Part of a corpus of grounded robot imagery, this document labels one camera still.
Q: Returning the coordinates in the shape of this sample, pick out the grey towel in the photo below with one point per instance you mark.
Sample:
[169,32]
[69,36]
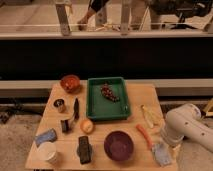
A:
[161,154]

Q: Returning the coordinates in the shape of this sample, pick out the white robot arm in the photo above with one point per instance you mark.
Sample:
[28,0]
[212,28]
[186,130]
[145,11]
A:
[184,121]

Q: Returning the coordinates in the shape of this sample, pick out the green plastic tray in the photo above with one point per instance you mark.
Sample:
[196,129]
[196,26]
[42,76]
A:
[99,108]

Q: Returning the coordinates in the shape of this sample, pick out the red-brown bowl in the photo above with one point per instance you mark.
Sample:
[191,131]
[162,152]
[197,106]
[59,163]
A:
[70,83]

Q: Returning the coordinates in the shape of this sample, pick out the orange yellow apple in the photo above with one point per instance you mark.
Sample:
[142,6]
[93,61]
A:
[87,126]

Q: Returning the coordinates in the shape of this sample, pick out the small dark tin can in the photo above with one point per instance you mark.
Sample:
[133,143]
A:
[59,104]

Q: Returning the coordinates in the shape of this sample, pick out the dark purple bowl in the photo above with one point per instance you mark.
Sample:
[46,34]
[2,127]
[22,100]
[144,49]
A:
[118,146]

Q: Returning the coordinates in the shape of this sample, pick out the orange carrot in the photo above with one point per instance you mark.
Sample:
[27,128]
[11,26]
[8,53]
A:
[145,135]

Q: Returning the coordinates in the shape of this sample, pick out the wooden table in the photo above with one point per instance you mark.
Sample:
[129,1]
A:
[142,159]

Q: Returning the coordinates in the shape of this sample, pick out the black rectangular brush block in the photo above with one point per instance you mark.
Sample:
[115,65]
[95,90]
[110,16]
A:
[84,150]

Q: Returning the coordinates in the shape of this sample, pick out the white paper cup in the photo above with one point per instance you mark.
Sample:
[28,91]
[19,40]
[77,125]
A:
[47,152]

